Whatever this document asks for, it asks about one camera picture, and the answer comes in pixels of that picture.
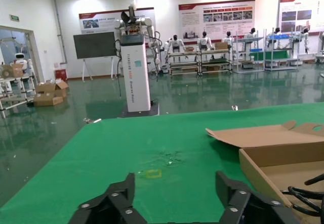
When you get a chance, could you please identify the open cardboard box on floor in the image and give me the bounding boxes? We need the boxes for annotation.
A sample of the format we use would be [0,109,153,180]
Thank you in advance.
[35,80,69,99]

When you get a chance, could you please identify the white tube frame rack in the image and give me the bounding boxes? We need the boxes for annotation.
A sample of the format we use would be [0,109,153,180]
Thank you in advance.
[0,72,36,119]

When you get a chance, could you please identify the white metal shelf rack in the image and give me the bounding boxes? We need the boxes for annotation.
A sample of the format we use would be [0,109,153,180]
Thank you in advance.
[264,27,304,72]
[232,28,265,73]

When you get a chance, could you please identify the green table cloth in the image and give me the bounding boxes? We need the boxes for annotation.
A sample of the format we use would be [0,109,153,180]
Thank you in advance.
[0,102,324,224]

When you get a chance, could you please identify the white humanoid robot black head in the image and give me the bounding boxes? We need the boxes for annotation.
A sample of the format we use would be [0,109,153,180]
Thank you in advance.
[222,30,235,48]
[243,27,258,50]
[300,27,311,53]
[270,26,283,48]
[164,34,182,56]
[198,31,216,52]

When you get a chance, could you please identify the crinkled clear tape patch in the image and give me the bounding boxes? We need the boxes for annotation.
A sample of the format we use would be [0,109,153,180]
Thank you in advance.
[149,149,187,168]

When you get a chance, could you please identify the small white round-head robot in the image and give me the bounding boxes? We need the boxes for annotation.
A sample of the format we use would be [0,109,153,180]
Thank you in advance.
[10,53,33,76]

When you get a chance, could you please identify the yellow tape rectangle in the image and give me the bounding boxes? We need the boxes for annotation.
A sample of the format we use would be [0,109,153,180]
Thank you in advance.
[146,169,163,180]

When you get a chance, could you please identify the grey wall pipe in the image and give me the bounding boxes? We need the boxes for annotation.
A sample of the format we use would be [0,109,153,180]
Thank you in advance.
[53,0,68,64]

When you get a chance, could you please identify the red-trimmed wall poster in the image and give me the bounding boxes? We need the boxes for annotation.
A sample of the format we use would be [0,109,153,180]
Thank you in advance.
[78,6,156,34]
[178,0,256,41]
[277,0,324,34]

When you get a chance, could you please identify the dark display screen on stand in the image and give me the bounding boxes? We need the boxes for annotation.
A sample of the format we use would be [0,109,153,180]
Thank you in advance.
[73,31,116,79]

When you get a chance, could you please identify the black power cable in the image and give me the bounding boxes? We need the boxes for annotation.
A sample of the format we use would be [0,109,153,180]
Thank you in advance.
[280,172,324,217]

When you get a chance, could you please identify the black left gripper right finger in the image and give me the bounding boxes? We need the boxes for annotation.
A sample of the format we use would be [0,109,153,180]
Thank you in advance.
[215,171,300,224]

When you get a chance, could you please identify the red box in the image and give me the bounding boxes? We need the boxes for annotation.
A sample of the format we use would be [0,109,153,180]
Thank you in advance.
[55,69,68,81]

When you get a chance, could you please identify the flat cardboard box on floor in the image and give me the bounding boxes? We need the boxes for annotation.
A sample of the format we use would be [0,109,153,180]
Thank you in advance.
[33,96,64,107]

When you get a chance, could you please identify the cardboard box with torn rim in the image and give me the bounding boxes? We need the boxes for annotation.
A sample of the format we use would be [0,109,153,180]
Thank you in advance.
[205,120,324,224]

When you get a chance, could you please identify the roller workbench rack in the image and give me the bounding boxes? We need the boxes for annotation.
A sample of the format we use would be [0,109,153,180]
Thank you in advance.
[168,49,199,76]
[198,48,232,75]

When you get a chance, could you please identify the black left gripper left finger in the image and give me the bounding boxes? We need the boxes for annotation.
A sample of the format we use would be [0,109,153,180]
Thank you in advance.
[67,172,148,224]

